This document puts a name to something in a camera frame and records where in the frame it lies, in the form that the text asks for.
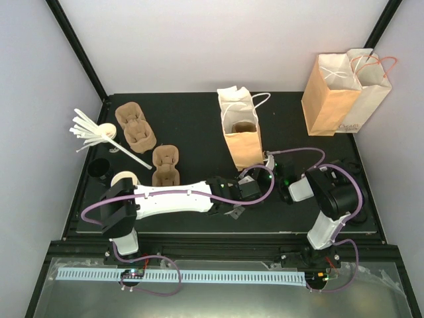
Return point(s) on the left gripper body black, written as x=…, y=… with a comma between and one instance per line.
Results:
x=223, y=188

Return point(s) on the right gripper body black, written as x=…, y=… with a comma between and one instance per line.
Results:
x=264, y=179

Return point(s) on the brown pulp cup carrier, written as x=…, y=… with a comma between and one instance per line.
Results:
x=243, y=127

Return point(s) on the small brown paper bag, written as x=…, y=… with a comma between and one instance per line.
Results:
x=238, y=104

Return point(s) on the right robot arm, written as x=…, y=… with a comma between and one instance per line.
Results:
x=336, y=192

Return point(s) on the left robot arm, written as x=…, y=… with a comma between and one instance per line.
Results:
x=118, y=218

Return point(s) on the black cup lids stack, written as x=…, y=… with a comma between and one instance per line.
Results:
x=353, y=165

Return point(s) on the stack of pulp cup carriers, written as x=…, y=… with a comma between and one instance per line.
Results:
x=137, y=131

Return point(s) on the large brown paper bag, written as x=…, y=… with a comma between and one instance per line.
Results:
x=330, y=93

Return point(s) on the cup holding straws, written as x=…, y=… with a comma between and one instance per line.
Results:
x=107, y=129

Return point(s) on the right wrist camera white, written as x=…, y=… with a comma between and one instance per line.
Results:
x=270, y=161

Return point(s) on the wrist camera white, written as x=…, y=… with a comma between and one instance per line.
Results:
x=270, y=161
x=249, y=189

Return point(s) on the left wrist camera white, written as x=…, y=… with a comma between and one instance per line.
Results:
x=249, y=189

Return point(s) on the white paper bag orange handle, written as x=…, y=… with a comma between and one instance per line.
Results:
x=371, y=73

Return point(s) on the light blue cable duct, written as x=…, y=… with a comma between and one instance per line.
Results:
x=183, y=276

